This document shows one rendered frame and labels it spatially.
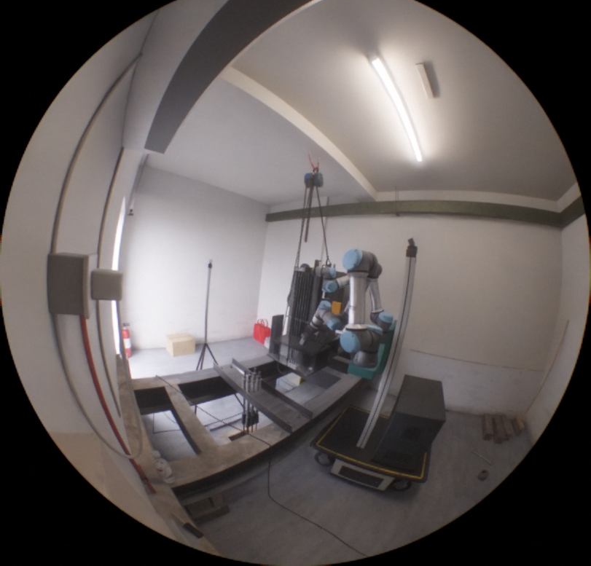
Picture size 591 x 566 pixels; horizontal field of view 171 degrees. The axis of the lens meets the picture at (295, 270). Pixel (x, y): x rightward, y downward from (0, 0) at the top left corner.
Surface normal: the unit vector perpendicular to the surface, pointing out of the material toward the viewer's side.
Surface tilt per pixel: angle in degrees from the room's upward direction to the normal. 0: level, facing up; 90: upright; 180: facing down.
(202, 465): 0
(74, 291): 90
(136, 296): 90
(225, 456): 0
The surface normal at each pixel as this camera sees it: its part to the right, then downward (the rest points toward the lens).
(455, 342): -0.66, -0.07
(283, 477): 0.12, -0.99
